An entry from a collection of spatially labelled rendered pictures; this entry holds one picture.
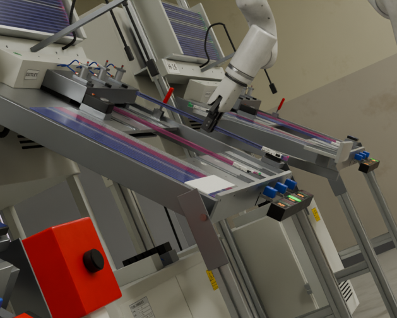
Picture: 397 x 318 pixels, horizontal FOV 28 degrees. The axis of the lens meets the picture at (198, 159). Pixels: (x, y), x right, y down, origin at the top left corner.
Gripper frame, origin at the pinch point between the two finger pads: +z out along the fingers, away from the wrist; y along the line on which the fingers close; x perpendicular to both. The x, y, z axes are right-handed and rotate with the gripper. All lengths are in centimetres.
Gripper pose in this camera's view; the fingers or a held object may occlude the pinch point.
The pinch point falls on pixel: (209, 124)
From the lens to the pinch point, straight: 232.0
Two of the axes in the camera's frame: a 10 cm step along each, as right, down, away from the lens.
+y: -3.5, 0.6, -9.4
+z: -5.0, 8.3, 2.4
